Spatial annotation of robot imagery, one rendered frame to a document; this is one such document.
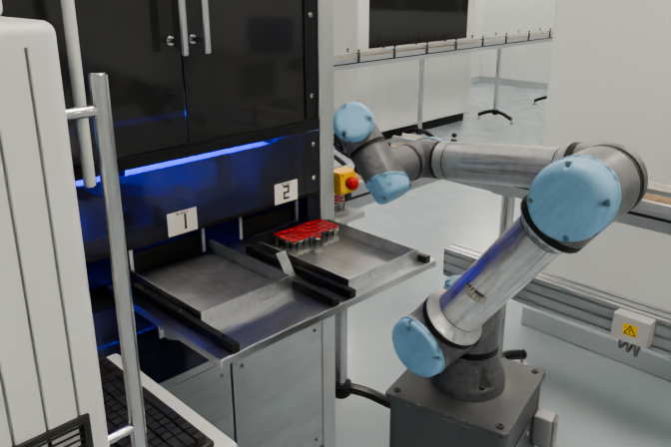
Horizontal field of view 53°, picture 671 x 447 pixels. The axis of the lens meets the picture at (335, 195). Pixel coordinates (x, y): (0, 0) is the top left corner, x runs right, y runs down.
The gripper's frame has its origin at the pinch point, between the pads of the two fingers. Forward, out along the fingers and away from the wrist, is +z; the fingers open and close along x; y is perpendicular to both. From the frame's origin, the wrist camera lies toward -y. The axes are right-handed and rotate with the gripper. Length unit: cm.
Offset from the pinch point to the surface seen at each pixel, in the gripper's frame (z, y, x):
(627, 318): 77, -84, -19
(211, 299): 0.5, 9.9, 48.3
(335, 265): 20.6, -5.5, 24.8
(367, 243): 35.0, -7.3, 14.7
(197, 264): 18, 23, 47
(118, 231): -64, 11, 37
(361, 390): 106, -33, 58
